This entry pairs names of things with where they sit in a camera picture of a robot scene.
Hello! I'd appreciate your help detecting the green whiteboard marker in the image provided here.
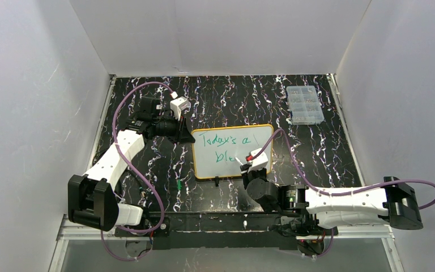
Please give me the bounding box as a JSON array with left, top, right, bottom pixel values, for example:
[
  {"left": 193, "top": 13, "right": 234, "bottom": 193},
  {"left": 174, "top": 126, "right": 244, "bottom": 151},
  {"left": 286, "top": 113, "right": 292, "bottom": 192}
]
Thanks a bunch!
[{"left": 234, "top": 157, "right": 243, "bottom": 166}]

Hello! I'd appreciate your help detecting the yellow framed whiteboard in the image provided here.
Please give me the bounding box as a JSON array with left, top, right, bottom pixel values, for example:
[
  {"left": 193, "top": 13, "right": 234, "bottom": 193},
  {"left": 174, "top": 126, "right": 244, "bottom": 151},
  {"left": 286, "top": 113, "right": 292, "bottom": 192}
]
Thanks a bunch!
[{"left": 191, "top": 124, "right": 274, "bottom": 180}]

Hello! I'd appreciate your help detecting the green marker cap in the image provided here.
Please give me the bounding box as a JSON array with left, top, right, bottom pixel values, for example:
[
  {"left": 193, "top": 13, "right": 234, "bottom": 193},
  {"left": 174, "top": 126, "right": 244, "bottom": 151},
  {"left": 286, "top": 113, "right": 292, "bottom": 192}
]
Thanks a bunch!
[{"left": 177, "top": 179, "right": 182, "bottom": 192}]

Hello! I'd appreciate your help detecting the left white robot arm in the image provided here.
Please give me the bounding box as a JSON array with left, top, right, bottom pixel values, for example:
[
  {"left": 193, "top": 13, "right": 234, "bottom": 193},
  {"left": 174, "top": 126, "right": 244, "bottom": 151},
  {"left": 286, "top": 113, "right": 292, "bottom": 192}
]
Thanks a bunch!
[{"left": 67, "top": 95, "right": 195, "bottom": 231}]

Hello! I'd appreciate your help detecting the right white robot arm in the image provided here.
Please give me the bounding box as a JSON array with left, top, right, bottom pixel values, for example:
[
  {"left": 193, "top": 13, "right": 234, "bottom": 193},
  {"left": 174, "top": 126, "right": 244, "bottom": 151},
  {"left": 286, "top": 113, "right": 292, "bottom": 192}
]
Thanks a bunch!
[{"left": 240, "top": 164, "right": 423, "bottom": 232}]

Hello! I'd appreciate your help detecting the clear plastic compartment box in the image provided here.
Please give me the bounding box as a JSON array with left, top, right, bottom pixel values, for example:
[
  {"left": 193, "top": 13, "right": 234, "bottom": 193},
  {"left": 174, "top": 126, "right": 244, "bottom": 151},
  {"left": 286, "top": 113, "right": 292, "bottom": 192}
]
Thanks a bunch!
[{"left": 285, "top": 86, "right": 325, "bottom": 126}]

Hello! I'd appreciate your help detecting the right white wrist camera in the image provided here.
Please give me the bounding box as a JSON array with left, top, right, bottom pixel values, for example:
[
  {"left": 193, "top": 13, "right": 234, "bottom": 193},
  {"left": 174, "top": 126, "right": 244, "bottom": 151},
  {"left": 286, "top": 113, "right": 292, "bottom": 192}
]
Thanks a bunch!
[{"left": 246, "top": 148, "right": 269, "bottom": 172}]

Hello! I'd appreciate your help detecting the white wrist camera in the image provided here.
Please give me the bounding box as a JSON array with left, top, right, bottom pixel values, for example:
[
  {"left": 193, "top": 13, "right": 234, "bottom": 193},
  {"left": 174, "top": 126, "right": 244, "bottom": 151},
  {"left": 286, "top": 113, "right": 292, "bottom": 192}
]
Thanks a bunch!
[
  {"left": 246, "top": 148, "right": 269, "bottom": 172},
  {"left": 170, "top": 96, "right": 191, "bottom": 120}
]

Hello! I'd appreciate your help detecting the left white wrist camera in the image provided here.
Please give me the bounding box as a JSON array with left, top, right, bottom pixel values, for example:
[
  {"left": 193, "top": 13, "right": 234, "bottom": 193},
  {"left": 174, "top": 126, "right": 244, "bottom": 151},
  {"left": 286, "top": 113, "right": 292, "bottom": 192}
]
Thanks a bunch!
[{"left": 170, "top": 96, "right": 191, "bottom": 120}]

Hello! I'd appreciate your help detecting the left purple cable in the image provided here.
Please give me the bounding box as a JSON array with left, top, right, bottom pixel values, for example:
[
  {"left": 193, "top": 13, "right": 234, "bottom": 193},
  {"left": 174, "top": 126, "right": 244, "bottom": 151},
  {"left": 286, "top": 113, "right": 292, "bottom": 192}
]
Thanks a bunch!
[{"left": 100, "top": 81, "right": 181, "bottom": 262}]

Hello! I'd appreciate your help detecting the purple cable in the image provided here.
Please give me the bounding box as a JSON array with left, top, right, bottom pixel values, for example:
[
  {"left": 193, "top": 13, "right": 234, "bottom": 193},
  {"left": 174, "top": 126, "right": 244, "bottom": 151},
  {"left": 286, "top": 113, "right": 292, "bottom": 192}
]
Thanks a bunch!
[
  {"left": 100, "top": 81, "right": 181, "bottom": 262},
  {"left": 251, "top": 128, "right": 435, "bottom": 260}
]

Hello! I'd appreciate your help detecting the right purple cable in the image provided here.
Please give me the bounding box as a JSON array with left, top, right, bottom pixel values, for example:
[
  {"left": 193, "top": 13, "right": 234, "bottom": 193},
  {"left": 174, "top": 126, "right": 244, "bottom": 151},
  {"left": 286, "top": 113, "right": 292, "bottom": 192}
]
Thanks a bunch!
[{"left": 251, "top": 128, "right": 435, "bottom": 260}]

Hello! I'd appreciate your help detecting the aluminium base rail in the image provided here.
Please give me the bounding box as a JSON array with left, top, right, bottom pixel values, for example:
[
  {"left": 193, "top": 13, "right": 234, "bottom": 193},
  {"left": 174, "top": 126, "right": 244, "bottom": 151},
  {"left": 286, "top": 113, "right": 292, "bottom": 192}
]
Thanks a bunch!
[{"left": 57, "top": 212, "right": 394, "bottom": 240}]

